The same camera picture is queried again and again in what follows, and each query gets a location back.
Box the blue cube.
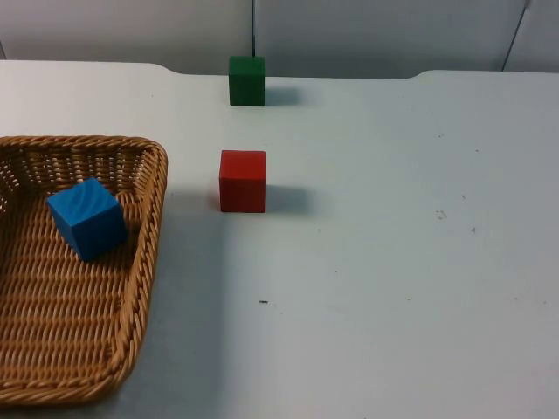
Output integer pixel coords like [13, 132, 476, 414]
[46, 176, 129, 263]

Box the green cube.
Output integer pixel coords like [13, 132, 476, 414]
[228, 55, 266, 107]

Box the pale brown wicker basket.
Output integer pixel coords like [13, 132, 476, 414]
[0, 135, 169, 409]

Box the red cube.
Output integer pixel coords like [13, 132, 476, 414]
[218, 149, 267, 214]

